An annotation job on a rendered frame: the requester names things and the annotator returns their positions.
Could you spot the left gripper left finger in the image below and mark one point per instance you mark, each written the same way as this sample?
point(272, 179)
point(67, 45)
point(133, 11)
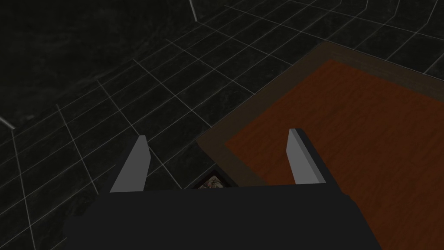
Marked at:
point(133, 170)

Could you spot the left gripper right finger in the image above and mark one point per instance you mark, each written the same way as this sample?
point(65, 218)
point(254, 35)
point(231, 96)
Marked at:
point(307, 163)

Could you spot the brown wooden table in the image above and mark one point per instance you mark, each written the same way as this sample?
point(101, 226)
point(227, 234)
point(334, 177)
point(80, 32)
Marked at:
point(364, 139)

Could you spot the small patterned square object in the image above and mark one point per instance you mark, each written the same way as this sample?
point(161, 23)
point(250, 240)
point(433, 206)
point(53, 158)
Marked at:
point(211, 183)

